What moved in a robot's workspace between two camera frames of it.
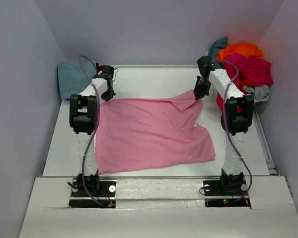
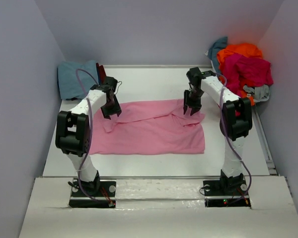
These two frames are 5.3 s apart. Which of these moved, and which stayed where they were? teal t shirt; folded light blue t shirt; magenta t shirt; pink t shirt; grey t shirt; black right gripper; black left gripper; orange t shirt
Moved: black left gripper; black right gripper; pink t shirt
Stayed: folded light blue t shirt; teal t shirt; orange t shirt; magenta t shirt; grey t shirt
